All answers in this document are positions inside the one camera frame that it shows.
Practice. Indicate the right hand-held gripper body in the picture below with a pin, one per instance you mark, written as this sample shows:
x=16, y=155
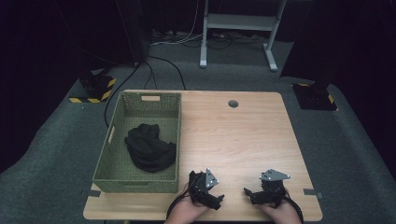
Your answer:
x=272, y=186

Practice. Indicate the person's left hand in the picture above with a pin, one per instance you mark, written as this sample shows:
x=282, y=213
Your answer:
x=186, y=213

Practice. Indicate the black stand base yellow mark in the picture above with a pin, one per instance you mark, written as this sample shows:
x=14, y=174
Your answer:
x=314, y=96

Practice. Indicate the black cloth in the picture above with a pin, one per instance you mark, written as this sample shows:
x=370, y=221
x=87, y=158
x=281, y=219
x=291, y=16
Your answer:
x=149, y=151

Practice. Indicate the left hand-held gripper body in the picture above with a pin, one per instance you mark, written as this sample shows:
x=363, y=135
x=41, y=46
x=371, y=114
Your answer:
x=202, y=183

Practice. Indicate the person's right hand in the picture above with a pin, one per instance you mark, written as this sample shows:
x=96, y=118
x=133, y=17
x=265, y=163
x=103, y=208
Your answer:
x=281, y=214

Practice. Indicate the white metal stand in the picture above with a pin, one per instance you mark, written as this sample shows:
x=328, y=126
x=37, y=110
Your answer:
x=239, y=22

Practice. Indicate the grey tape piece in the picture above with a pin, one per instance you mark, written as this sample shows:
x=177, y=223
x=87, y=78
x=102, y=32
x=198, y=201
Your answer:
x=94, y=193
x=313, y=193

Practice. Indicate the green woven basket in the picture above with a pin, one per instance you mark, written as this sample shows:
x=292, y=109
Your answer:
x=118, y=161

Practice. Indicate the black yellow striped stand base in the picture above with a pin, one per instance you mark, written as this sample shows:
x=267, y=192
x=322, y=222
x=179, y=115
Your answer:
x=96, y=88

